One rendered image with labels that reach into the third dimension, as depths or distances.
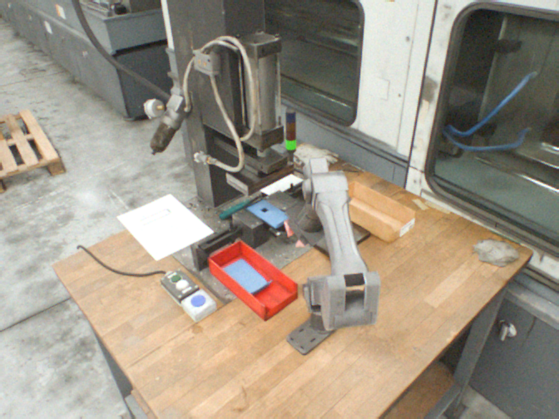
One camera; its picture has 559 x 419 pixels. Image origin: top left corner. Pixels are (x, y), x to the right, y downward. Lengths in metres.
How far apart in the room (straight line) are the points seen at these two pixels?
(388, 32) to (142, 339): 1.26
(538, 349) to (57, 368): 2.05
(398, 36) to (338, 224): 0.97
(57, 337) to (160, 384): 1.51
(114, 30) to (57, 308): 2.47
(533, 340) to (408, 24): 1.16
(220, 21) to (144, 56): 3.23
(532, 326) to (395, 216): 0.61
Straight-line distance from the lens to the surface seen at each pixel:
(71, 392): 2.34
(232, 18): 1.18
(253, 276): 1.29
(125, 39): 4.29
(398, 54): 1.67
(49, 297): 2.81
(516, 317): 1.78
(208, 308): 1.20
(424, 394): 1.93
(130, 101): 4.43
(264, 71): 1.16
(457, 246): 1.48
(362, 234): 1.42
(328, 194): 0.86
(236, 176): 1.28
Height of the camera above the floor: 1.82
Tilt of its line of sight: 37 degrees down
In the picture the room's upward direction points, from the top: 2 degrees counter-clockwise
